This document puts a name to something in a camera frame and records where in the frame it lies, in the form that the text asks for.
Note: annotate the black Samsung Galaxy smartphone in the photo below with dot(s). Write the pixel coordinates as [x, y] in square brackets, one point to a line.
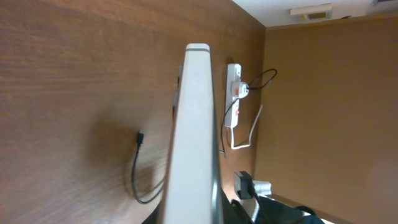
[192, 192]

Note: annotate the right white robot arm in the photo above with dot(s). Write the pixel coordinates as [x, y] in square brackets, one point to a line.
[270, 211]

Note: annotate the white power strip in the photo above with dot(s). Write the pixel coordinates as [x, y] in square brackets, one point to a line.
[232, 105]

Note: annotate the white ceiling light fixture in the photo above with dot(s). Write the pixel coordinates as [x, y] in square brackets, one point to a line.
[312, 13]

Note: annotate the white USB wall charger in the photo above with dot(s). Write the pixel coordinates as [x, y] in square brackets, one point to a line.
[239, 89]

